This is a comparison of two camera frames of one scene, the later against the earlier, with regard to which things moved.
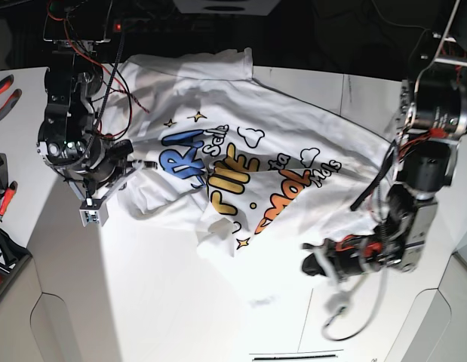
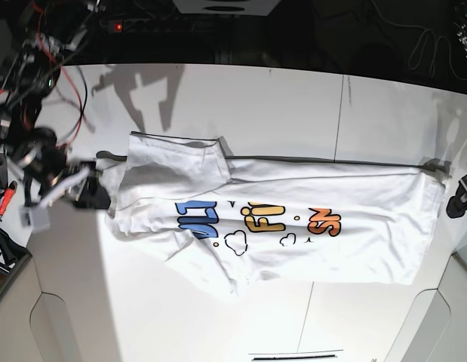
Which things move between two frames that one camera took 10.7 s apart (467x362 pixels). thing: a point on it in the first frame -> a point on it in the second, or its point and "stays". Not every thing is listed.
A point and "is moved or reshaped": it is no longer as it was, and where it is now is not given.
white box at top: (259, 7) stays
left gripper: (101, 196) -> (87, 170)
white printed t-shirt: (258, 173) is moved or reshaped
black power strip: (165, 26) stays
